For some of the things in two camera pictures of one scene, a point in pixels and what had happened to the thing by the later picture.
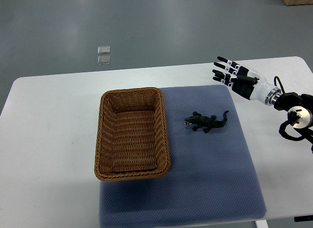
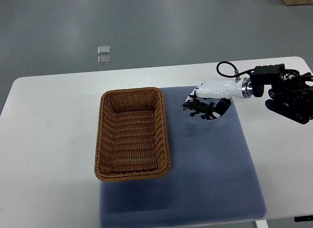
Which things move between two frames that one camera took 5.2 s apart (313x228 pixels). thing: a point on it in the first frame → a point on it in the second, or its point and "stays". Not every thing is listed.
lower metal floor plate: x=103 y=59 stays
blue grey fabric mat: x=212 y=177 stays
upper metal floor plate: x=103 y=49 stays
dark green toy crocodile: x=197 y=120 → x=207 y=109
